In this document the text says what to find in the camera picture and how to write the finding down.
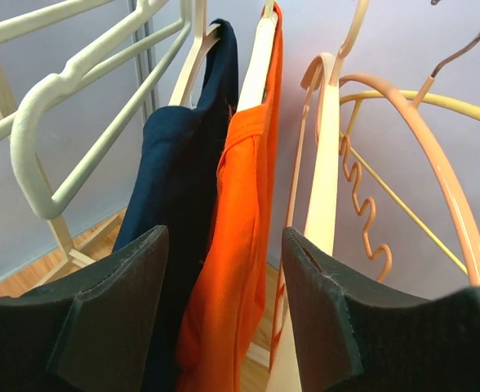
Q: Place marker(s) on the metal corner post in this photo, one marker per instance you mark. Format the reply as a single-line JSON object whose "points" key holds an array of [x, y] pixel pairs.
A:
{"points": [[145, 61]]}

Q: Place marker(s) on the pink hanger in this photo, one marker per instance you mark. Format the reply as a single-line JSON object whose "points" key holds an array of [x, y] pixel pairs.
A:
{"points": [[323, 76]]}

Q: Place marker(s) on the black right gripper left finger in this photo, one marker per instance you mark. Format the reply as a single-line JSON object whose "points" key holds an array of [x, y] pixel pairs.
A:
{"points": [[87, 331]]}

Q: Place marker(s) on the orange hanger with metal hook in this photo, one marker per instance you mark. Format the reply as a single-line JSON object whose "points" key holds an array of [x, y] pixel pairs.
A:
{"points": [[353, 165]]}

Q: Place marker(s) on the yellow hanger with metal hook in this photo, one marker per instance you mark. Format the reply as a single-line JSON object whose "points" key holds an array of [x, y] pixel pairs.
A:
{"points": [[387, 144]]}

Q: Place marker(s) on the wooden clothes rack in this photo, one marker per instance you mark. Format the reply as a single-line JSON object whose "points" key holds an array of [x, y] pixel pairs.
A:
{"points": [[21, 244]]}

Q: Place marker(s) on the cream hanger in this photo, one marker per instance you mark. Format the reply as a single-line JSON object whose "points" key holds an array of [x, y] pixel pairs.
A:
{"points": [[72, 127], [260, 61], [205, 37]]}

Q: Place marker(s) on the navy blue t shirt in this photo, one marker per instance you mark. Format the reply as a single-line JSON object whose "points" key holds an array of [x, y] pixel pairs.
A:
{"points": [[176, 187]]}

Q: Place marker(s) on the orange t shirt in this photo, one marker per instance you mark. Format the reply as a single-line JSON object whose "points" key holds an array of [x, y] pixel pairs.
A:
{"points": [[228, 299]]}

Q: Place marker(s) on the cream hanger on navy shirt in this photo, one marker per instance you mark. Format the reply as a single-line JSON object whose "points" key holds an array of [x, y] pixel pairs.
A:
{"points": [[205, 37]]}

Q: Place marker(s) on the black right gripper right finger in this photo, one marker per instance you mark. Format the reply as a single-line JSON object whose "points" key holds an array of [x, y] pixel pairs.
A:
{"points": [[355, 334]]}

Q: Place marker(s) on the empty cream hanger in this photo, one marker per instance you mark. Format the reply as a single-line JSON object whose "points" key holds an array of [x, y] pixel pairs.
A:
{"points": [[72, 127]]}

